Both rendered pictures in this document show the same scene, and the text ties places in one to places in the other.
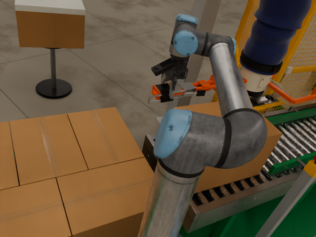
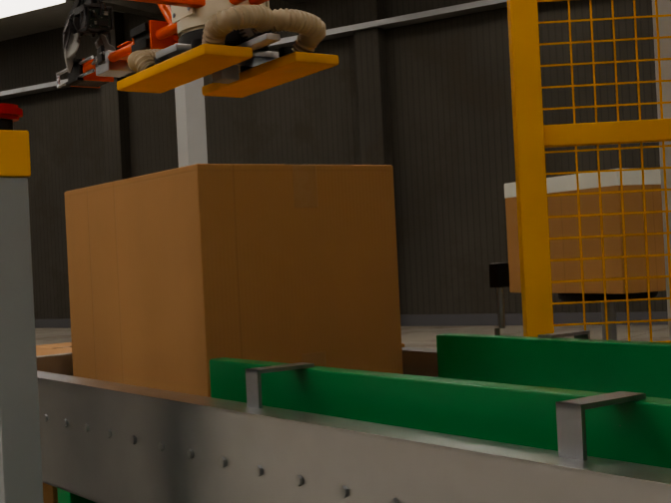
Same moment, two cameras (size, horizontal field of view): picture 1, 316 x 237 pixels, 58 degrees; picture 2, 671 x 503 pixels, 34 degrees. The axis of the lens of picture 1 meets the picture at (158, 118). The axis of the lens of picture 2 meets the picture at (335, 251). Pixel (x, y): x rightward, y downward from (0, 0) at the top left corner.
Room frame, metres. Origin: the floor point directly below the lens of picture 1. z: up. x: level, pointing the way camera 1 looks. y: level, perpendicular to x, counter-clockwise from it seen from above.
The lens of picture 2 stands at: (1.69, -2.58, 0.79)
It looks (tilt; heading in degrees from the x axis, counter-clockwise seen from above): 0 degrees down; 89
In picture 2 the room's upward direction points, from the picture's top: 3 degrees counter-clockwise
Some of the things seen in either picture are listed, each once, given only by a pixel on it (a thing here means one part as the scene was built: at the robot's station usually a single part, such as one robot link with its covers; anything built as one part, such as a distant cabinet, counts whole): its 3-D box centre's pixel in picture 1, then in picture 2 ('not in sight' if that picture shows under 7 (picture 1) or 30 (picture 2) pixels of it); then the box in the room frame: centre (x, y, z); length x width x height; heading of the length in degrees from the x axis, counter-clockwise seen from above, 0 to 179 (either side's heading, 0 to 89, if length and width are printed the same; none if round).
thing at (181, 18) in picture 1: (184, 30); not in sight; (1.19, -0.02, 1.56); 0.10 x 0.09 x 0.12; 5
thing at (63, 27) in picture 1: (51, 20); (604, 233); (2.70, 1.26, 0.82); 0.60 x 0.40 x 0.40; 117
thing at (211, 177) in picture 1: (218, 143); (223, 281); (1.51, -0.44, 0.75); 0.60 x 0.40 x 0.40; 123
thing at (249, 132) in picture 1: (228, 85); not in sight; (0.79, -0.19, 1.56); 0.68 x 0.12 x 0.12; 5
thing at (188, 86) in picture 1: (186, 89); (114, 64); (1.26, -0.11, 1.24); 0.07 x 0.07 x 0.04; 36
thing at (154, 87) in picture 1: (162, 91); (91, 73); (1.18, 0.01, 1.24); 0.08 x 0.07 x 0.05; 126
